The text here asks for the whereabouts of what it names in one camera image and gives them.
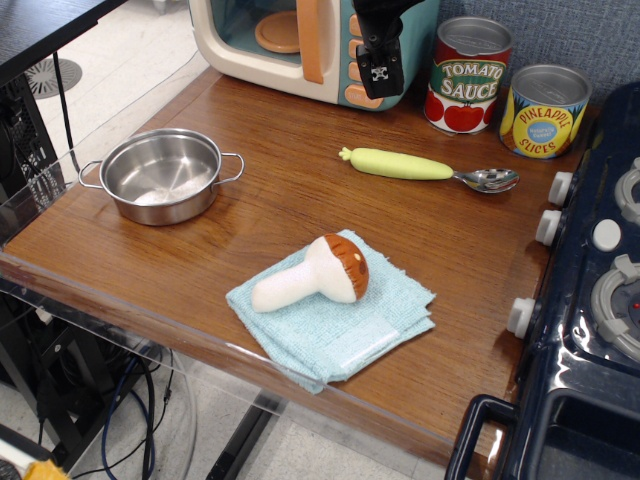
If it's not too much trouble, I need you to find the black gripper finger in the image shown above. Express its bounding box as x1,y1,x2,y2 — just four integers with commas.
356,38,404,99

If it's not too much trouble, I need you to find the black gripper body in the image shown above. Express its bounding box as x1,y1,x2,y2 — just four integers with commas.
352,0,422,54

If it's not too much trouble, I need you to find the pineapple slices can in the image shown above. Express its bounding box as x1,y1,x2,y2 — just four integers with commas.
499,64,592,160

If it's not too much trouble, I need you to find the black desk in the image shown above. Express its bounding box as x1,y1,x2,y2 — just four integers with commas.
1,0,124,85

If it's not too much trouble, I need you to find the toy microwave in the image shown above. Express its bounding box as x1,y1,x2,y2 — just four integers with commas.
189,1,440,111

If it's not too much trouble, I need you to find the black cable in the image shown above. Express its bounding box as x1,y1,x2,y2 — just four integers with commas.
51,51,82,174

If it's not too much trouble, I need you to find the blue cable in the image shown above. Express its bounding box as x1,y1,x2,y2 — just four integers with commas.
101,355,156,480

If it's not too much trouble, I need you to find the plush toy mushroom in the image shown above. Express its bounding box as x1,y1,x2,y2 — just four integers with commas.
251,233,370,313

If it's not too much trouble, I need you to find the black table leg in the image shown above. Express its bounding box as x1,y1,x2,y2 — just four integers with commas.
205,402,279,480

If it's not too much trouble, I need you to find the stainless steel pot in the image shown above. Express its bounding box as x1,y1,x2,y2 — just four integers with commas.
78,128,245,226

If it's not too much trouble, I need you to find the spoon with green handle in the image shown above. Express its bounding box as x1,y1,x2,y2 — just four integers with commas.
338,147,520,194

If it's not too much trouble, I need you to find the tomato sauce can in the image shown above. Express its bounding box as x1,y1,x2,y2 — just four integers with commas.
424,16,513,134

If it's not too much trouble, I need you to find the light blue folded cloth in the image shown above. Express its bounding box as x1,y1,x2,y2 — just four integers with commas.
226,230,435,394

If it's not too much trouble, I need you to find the dark blue toy stove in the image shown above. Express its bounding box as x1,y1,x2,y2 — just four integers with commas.
446,83,639,479

